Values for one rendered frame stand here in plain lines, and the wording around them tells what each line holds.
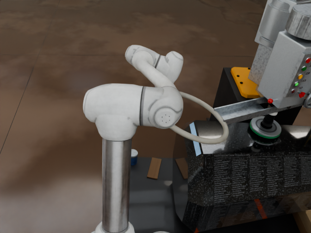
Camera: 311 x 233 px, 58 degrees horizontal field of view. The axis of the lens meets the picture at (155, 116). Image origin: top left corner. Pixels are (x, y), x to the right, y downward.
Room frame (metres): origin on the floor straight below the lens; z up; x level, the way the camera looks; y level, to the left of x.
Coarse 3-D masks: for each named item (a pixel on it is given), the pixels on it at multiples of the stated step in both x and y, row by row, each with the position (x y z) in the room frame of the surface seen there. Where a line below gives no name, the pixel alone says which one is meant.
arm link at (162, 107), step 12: (144, 96) 0.70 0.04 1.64; (156, 96) 0.70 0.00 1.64; (168, 96) 0.71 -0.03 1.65; (180, 96) 0.77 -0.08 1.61; (144, 108) 0.67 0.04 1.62; (156, 108) 0.66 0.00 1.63; (168, 108) 0.66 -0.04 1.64; (180, 108) 0.69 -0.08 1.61; (144, 120) 0.66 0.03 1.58; (156, 120) 0.64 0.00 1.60; (168, 120) 0.64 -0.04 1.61
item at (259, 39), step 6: (270, 0) 2.34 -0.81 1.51; (276, 0) 2.28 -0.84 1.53; (282, 0) 2.25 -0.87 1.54; (288, 0) 2.22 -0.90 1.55; (294, 0) 2.21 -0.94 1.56; (300, 0) 2.23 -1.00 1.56; (306, 0) 2.24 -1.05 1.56; (282, 6) 2.22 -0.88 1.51; (288, 6) 2.19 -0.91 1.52; (264, 12) 2.35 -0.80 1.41; (258, 30) 2.36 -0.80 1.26; (258, 36) 2.34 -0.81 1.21; (258, 42) 2.32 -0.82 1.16; (264, 42) 2.25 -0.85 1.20; (270, 42) 2.22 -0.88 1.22; (270, 48) 2.22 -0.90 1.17
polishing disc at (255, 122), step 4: (260, 116) 1.65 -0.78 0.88; (264, 116) 1.65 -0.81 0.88; (252, 120) 1.59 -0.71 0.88; (256, 120) 1.60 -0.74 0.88; (260, 120) 1.60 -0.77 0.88; (252, 124) 1.55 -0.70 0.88; (256, 124) 1.55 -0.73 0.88; (272, 124) 1.57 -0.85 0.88; (276, 124) 1.57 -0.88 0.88; (256, 128) 1.51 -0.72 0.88; (260, 128) 1.51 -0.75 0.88; (272, 128) 1.53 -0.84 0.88; (276, 128) 1.53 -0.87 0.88; (280, 128) 1.54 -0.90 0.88; (260, 132) 1.47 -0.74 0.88; (264, 132) 1.47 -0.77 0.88; (268, 132) 1.48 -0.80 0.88; (272, 132) 1.48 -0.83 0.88; (276, 132) 1.49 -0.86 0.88; (268, 136) 1.45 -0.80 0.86; (272, 136) 1.45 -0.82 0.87
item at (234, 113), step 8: (232, 104) 1.46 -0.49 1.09; (240, 104) 1.49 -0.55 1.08; (248, 104) 1.52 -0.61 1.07; (256, 104) 1.54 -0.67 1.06; (224, 112) 1.43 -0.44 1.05; (232, 112) 1.44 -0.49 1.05; (240, 112) 1.44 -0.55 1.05; (248, 112) 1.45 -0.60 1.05; (256, 112) 1.41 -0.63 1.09; (264, 112) 1.44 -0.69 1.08; (272, 112) 1.47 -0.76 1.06; (224, 120) 1.30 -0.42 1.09; (232, 120) 1.33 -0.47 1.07; (240, 120) 1.36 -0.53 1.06
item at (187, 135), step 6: (186, 96) 1.48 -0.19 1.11; (192, 96) 1.49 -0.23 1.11; (198, 102) 1.47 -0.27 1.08; (204, 102) 1.47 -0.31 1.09; (210, 108) 1.42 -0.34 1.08; (216, 114) 1.38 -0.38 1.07; (222, 120) 1.32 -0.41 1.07; (174, 126) 1.07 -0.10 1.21; (222, 126) 1.28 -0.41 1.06; (180, 132) 1.04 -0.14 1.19; (186, 132) 1.05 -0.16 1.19; (228, 132) 1.20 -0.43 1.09; (192, 138) 1.03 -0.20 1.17; (198, 138) 1.03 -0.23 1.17; (204, 138) 1.05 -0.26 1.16; (216, 138) 1.09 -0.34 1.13; (222, 138) 1.11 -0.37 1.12
